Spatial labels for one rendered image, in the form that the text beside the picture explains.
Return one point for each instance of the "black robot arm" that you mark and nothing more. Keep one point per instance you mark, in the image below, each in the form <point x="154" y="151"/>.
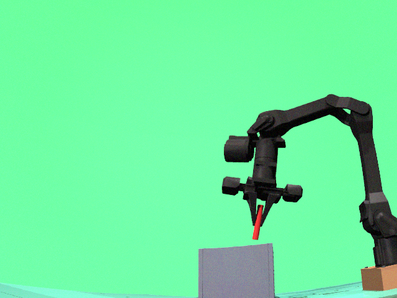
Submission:
<point x="375" y="212"/>

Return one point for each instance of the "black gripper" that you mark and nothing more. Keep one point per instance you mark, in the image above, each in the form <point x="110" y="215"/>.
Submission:
<point x="263" y="182"/>

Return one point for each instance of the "red peg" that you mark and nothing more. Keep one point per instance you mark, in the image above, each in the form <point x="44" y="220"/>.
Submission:
<point x="257" y="226"/>

